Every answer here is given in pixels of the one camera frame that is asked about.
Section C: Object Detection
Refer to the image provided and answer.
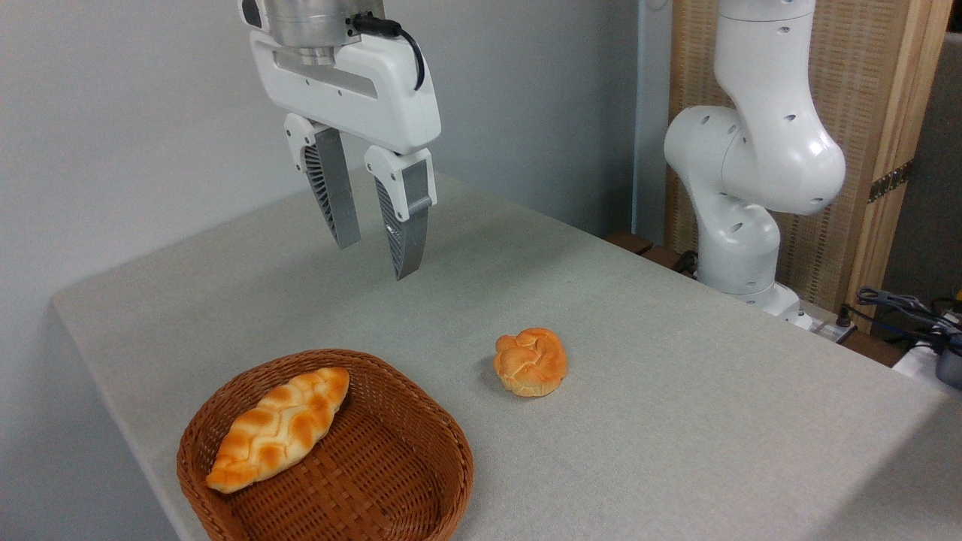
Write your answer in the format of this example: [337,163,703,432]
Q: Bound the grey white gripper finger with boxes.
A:
[283,113,363,251]
[364,145,438,282]

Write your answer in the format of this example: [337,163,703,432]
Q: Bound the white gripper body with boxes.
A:
[249,30,443,156]

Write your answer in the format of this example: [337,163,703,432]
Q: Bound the round knotted bread roll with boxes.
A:
[492,327,570,399]

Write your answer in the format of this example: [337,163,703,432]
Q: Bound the brown wicker basket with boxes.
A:
[177,348,475,541]

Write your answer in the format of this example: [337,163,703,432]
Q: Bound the long braided bread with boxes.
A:
[205,366,352,495]

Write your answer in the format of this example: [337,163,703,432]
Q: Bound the metal screen hinge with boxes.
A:
[867,159,915,204]

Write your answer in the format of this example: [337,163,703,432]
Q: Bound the white cloth covered object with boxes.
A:
[891,340,962,400]

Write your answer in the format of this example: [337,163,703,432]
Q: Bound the grey device box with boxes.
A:
[935,344,962,391]

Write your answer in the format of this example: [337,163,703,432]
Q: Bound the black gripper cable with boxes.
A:
[351,13,428,92]

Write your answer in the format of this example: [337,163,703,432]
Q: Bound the dark bundled cables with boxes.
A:
[842,286,962,348]

